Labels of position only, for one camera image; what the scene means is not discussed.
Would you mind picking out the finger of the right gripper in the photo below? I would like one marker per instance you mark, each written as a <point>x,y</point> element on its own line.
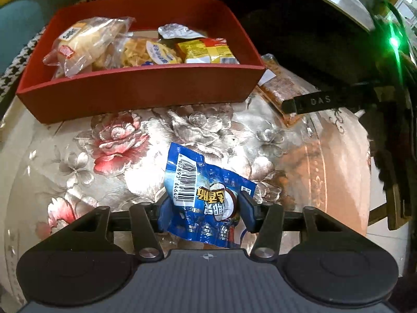
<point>356,96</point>

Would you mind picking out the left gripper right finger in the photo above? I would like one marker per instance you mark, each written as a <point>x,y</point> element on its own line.
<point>267,222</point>

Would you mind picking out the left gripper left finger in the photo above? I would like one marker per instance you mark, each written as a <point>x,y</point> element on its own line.
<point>147,220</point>

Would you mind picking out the blue snack packet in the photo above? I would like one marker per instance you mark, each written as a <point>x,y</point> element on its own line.
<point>204,197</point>

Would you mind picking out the brown jerky snack packet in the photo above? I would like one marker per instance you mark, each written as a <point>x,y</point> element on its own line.
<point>278,85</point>

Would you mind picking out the wooden chair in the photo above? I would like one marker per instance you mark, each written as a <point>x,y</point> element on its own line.
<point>394,209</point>

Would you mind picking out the red cardboard box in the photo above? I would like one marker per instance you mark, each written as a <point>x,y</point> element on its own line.
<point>53,100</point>

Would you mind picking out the yellow red snack packet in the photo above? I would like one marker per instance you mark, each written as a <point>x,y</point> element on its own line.
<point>206,51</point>

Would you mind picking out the waffle snack clear packet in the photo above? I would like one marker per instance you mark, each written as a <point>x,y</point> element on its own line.
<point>134,51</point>

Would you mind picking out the silver foil snack packet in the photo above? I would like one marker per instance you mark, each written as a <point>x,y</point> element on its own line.
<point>173,31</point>

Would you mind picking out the clear-wrapped bread bun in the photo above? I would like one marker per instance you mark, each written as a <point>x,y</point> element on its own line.
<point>83,43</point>

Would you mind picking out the teal houndstooth cushion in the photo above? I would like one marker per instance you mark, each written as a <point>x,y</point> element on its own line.
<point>22,23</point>

